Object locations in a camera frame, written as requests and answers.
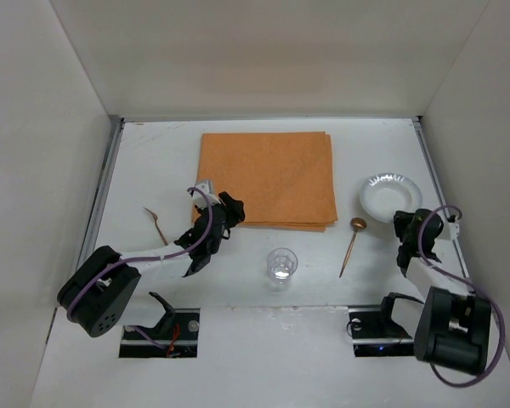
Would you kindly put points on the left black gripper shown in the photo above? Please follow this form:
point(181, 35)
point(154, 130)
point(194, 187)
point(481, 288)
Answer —
point(223, 211)

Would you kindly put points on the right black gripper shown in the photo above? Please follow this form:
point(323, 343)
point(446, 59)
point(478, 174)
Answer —
point(408, 227)

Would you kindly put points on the white round plate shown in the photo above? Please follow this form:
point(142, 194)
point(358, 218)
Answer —
point(384, 194)

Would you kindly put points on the orange cloth napkin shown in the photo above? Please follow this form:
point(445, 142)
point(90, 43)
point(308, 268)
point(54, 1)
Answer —
point(284, 179)

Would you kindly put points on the copper fork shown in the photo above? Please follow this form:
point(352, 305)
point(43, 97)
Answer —
point(156, 224)

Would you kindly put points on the clear plastic cup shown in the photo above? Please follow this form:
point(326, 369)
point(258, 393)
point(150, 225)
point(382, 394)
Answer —
point(282, 263)

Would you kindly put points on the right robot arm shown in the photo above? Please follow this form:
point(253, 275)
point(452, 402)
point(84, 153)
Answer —
point(449, 321)

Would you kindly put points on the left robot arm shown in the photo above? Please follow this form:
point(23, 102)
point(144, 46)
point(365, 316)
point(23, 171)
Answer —
point(117, 288)

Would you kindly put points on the copper spoon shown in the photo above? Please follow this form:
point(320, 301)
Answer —
point(357, 224)

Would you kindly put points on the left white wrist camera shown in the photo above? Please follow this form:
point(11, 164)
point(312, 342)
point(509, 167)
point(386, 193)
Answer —
point(202, 194)

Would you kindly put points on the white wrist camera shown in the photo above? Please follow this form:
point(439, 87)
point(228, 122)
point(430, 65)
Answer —
point(451, 228)
point(202, 194)

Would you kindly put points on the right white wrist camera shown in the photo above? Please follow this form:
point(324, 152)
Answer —
point(451, 228)

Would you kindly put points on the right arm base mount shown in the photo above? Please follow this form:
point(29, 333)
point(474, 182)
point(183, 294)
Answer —
point(374, 337)

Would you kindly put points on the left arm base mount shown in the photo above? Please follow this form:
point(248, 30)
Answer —
point(176, 339)

